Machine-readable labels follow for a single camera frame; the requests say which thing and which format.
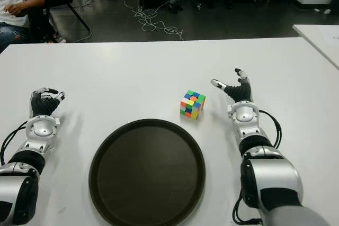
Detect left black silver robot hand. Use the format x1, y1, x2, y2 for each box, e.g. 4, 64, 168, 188
30, 87, 66, 119

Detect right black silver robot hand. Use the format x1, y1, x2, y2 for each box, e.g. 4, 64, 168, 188
210, 68, 254, 103

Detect multicoloured Rubik's cube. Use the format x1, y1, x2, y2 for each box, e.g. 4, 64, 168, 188
180, 89, 207, 121

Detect dark brown round plate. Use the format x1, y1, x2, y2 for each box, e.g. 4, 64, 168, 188
88, 119, 207, 226

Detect white side table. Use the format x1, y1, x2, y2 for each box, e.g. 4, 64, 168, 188
292, 24, 339, 69

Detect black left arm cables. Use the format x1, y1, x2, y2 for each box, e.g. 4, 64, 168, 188
0, 121, 29, 166

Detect tangled white floor cable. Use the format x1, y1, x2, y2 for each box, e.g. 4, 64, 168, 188
124, 0, 185, 41

